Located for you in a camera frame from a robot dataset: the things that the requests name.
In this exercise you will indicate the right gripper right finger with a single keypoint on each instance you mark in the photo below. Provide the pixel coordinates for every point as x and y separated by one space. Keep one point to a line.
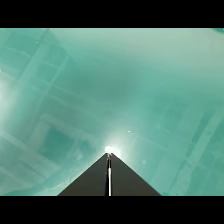
128 181

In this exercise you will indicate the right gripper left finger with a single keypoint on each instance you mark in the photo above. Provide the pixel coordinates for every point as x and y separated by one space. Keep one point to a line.
93 181

